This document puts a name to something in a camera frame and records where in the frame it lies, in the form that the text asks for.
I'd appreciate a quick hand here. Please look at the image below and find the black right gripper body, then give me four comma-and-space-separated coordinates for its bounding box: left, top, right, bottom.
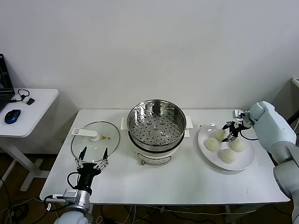
235, 121, 250, 138

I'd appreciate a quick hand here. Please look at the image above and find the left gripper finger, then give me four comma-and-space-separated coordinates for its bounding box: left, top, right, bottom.
93, 147, 109, 170
74, 146, 87, 170

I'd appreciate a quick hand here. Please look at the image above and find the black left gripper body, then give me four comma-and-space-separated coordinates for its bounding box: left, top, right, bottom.
76, 163, 100, 191

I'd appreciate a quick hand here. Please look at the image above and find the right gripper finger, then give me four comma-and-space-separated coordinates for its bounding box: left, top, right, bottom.
223, 132, 238, 142
221, 121, 238, 131

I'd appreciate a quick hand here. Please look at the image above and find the white steamed baozi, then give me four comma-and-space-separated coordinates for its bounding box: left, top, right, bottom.
205, 137, 221, 152
228, 139, 246, 153
214, 129, 227, 142
217, 148, 237, 164

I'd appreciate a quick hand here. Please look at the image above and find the stainless steel steamer basket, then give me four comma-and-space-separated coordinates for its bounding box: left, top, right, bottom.
120, 99, 194, 151

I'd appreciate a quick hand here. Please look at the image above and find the white round plate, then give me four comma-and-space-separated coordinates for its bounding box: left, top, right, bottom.
198, 123, 256, 172

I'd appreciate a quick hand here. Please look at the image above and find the white electric pot base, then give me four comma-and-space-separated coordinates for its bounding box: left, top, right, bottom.
128, 129, 191, 166

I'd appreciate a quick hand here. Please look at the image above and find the white side table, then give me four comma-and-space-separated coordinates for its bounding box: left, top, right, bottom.
0, 88, 60, 192

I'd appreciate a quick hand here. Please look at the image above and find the blue computer mouse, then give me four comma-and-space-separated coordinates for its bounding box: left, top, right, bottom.
4, 109, 21, 124

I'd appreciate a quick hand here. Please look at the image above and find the black laptop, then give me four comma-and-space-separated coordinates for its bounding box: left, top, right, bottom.
0, 53, 16, 112

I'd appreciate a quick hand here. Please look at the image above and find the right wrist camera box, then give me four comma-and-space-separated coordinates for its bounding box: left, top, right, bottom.
232, 109, 245, 120

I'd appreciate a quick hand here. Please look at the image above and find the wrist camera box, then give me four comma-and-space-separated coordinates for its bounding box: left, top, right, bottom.
45, 188, 80, 205
232, 109, 245, 120

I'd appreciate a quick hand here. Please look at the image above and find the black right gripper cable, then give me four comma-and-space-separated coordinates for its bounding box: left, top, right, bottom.
239, 130, 259, 141

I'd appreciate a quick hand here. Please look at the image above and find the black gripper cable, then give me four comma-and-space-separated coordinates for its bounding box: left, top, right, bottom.
239, 130, 259, 141
67, 171, 80, 189

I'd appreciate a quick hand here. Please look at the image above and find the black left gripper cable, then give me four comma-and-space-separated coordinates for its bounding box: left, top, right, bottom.
67, 171, 80, 189

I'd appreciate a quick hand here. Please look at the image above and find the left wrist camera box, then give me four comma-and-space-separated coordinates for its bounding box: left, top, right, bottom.
45, 188, 80, 205

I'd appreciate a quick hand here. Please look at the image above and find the thin black looped cable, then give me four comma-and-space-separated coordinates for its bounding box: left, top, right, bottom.
9, 88, 31, 103

